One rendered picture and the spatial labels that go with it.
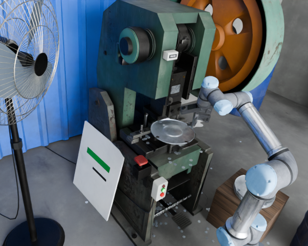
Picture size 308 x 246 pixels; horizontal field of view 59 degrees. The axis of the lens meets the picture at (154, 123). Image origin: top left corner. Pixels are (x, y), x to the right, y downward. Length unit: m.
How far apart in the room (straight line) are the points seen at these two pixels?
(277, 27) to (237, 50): 0.26
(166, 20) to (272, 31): 0.58
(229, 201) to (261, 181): 0.95
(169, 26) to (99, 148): 1.06
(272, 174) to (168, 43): 0.78
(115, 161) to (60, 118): 1.05
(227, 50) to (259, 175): 0.94
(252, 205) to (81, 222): 1.35
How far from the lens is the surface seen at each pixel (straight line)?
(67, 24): 2.51
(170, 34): 1.42
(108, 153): 1.97
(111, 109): 1.87
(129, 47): 1.39
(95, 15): 2.60
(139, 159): 1.53
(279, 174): 1.16
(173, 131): 1.76
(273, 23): 1.65
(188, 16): 1.58
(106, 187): 2.08
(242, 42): 1.77
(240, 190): 2.09
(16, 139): 1.54
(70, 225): 2.20
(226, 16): 1.84
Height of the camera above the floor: 1.74
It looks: 32 degrees down
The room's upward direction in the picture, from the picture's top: 8 degrees clockwise
